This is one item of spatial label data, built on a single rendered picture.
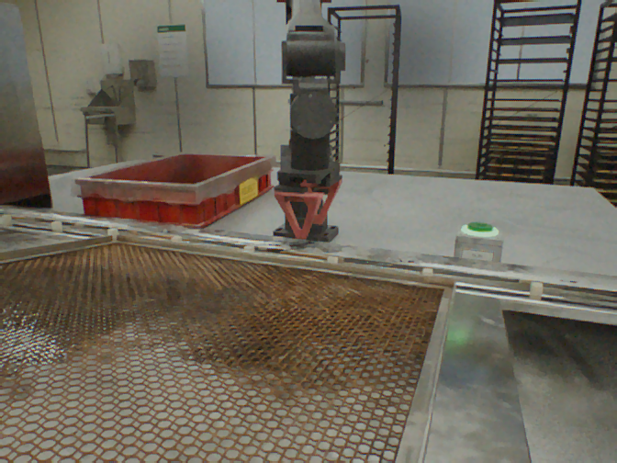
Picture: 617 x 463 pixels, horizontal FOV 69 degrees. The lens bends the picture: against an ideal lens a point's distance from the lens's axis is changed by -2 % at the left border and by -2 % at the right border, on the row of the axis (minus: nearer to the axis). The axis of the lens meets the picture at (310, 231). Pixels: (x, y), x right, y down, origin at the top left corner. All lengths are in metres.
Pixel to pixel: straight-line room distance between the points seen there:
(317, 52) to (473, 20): 4.45
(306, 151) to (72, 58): 6.78
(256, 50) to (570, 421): 5.35
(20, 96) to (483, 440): 1.21
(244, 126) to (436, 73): 2.31
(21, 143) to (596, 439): 1.22
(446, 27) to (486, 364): 4.78
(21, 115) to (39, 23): 6.50
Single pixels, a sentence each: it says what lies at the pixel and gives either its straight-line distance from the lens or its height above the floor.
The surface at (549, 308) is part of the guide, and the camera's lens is 0.63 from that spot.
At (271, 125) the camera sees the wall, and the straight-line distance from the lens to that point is 5.55.
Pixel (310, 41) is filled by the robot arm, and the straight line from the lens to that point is 0.63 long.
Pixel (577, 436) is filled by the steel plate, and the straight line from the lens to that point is 0.49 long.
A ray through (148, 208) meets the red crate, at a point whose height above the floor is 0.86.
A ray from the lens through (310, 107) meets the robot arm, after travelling 0.56.
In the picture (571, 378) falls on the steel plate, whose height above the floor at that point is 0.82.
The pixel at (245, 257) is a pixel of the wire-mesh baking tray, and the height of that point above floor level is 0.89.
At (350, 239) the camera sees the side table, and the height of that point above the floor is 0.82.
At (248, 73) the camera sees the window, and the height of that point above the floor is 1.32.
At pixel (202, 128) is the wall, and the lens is 6.03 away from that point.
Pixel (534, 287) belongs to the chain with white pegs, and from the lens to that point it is 0.65.
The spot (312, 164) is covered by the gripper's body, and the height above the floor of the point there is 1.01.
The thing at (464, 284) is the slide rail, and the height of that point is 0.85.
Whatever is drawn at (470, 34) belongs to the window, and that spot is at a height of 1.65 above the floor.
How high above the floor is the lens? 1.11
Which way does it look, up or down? 17 degrees down
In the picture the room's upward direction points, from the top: straight up
